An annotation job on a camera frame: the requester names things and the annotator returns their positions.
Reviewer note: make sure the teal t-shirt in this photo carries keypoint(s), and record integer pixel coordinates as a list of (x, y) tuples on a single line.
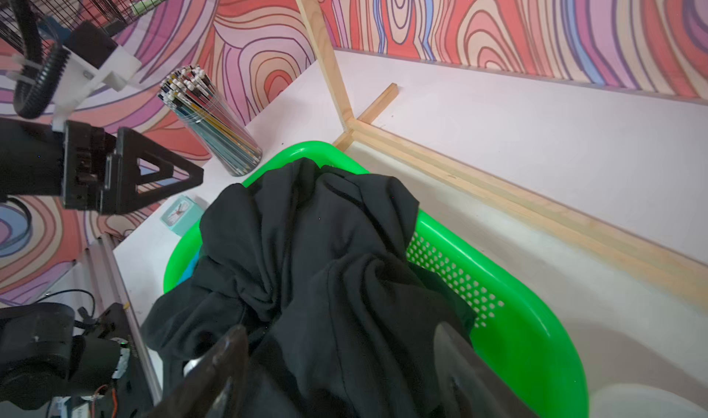
[(190, 268)]

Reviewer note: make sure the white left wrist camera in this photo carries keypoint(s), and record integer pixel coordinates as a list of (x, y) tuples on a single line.
[(94, 60)]

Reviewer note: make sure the green perforated plastic basket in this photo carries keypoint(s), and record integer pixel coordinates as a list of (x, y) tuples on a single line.
[(514, 332)]

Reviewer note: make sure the pine cone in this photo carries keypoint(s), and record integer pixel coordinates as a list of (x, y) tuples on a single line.
[(192, 96)]

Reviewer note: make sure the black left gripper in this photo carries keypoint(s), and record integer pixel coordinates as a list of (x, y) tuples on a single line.
[(116, 176)]

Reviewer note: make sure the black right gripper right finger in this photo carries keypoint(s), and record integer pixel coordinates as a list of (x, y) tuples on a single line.
[(468, 386)]

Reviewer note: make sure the wooden clothes rack frame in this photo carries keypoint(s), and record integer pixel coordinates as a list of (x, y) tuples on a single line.
[(661, 267)]

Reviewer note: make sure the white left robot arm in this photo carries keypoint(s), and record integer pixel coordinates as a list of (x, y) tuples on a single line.
[(61, 359)]

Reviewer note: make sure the metal rail base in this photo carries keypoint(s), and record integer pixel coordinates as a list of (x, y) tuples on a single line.
[(95, 282)]

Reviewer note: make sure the small green clock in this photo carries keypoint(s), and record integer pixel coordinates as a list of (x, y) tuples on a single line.
[(182, 215)]

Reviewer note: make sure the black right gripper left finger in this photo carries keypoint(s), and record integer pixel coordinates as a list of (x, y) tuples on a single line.
[(215, 387)]

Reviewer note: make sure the black t-shirt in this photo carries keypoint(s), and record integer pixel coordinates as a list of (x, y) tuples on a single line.
[(312, 261)]

